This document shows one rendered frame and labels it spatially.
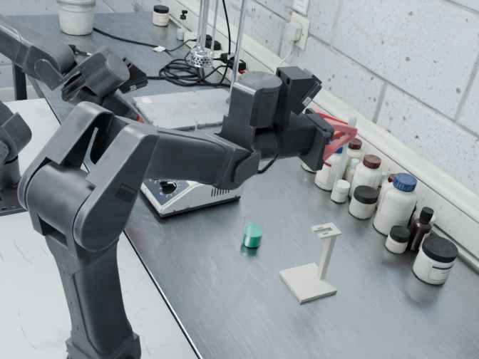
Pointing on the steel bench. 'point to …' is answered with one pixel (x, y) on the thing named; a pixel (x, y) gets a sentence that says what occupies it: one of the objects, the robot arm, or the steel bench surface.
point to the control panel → (162, 191)
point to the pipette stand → (306, 280)
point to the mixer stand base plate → (182, 107)
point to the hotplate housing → (192, 198)
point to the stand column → (238, 45)
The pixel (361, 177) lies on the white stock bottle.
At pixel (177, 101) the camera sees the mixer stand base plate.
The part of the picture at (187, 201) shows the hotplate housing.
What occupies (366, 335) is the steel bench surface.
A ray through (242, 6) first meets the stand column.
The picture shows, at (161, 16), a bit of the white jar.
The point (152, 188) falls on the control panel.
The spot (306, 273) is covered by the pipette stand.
